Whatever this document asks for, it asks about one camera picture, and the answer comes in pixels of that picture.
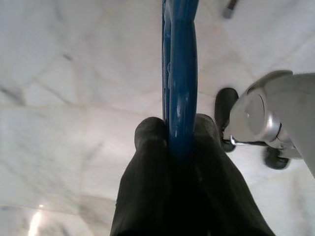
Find black robot foot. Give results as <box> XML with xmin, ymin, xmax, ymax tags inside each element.
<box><xmin>263</xmin><ymin>146</ymin><xmax>290</xmax><ymax>170</ymax></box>
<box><xmin>214</xmin><ymin>88</ymin><xmax>239</xmax><ymax>153</ymax></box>

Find silver clothes drying rack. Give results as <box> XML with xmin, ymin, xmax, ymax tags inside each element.
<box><xmin>222</xmin><ymin>0</ymin><xmax>238</xmax><ymax>19</ymax></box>

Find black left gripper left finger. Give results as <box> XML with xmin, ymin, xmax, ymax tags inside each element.
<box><xmin>109</xmin><ymin>117</ymin><xmax>185</xmax><ymax>236</ymax></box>

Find black robot right foot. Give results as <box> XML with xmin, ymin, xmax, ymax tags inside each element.
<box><xmin>263</xmin><ymin>146</ymin><xmax>290</xmax><ymax>170</ymax></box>

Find black robot left foot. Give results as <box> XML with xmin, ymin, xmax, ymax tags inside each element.
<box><xmin>214</xmin><ymin>88</ymin><xmax>239</xmax><ymax>153</ymax></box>

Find blue plastic hanger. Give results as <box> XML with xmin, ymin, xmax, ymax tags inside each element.
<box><xmin>161</xmin><ymin>0</ymin><xmax>199</xmax><ymax>162</ymax></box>

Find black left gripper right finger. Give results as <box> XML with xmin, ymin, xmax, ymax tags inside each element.
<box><xmin>183</xmin><ymin>114</ymin><xmax>276</xmax><ymax>236</ymax></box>

